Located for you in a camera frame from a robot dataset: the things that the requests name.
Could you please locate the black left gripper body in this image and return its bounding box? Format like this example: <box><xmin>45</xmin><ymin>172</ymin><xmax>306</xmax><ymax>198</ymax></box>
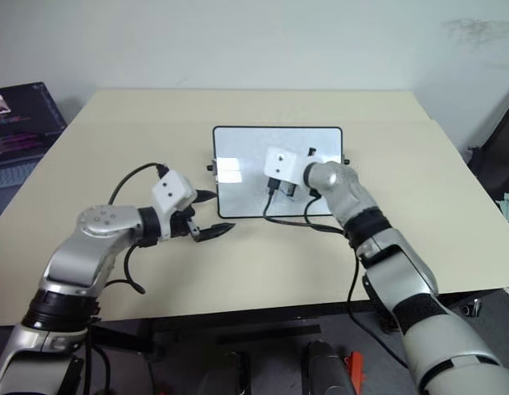
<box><xmin>170</xmin><ymin>203</ymin><xmax>200</xmax><ymax>242</ymax></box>

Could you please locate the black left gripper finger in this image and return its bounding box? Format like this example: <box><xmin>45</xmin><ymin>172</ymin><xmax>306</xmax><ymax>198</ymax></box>
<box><xmin>191</xmin><ymin>188</ymin><xmax>218</xmax><ymax>205</ymax></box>
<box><xmin>191</xmin><ymin>221</ymin><xmax>238</xmax><ymax>242</ymax></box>

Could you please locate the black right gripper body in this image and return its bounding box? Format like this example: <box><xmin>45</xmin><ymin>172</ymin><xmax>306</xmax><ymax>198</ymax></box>
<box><xmin>278</xmin><ymin>180</ymin><xmax>299</xmax><ymax>200</ymax></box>

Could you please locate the black-framed small whiteboard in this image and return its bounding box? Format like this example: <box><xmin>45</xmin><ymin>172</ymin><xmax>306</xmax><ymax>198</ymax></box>
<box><xmin>207</xmin><ymin>125</ymin><xmax>351</xmax><ymax>220</ymax></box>

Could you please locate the black flat bar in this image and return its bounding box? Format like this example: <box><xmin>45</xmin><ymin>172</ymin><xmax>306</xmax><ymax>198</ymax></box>
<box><xmin>219</xmin><ymin>323</ymin><xmax>322</xmax><ymax>342</ymax></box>

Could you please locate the large dark rounded shape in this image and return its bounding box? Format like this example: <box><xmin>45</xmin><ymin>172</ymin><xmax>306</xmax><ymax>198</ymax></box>
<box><xmin>305</xmin><ymin>341</ymin><xmax>353</xmax><ymax>395</ymax></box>

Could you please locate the orange plastic part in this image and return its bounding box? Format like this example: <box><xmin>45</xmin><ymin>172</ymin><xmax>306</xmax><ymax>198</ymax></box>
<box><xmin>343</xmin><ymin>351</ymin><xmax>365</xmax><ymax>384</ymax></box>

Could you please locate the open laptop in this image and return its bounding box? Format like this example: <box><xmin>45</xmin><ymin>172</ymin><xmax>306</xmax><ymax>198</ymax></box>
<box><xmin>0</xmin><ymin>81</ymin><xmax>68</xmax><ymax>193</ymax></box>

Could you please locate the black chair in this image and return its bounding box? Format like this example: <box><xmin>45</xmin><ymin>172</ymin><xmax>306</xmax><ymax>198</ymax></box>
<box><xmin>467</xmin><ymin>96</ymin><xmax>509</xmax><ymax>202</ymax></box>

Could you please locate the black caster wheel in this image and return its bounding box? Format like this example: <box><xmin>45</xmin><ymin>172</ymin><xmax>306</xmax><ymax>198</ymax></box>
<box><xmin>462</xmin><ymin>298</ymin><xmax>484</xmax><ymax>318</ymax></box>

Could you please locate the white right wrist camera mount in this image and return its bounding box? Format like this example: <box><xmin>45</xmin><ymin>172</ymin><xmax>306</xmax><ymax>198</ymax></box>
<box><xmin>264</xmin><ymin>145</ymin><xmax>310</xmax><ymax>185</ymax></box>

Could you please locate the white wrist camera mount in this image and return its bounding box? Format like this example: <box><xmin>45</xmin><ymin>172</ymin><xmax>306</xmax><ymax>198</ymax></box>
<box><xmin>150</xmin><ymin>172</ymin><xmax>198</xmax><ymax>240</ymax></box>
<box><xmin>264</xmin><ymin>145</ymin><xmax>310</xmax><ymax>185</ymax></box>

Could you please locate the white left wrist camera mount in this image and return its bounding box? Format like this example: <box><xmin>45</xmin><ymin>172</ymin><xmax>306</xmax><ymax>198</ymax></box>
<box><xmin>150</xmin><ymin>172</ymin><xmax>198</xmax><ymax>240</ymax></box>

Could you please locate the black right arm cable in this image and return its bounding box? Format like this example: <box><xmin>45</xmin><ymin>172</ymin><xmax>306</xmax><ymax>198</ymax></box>
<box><xmin>262</xmin><ymin>176</ymin><xmax>409</xmax><ymax>368</ymax></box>

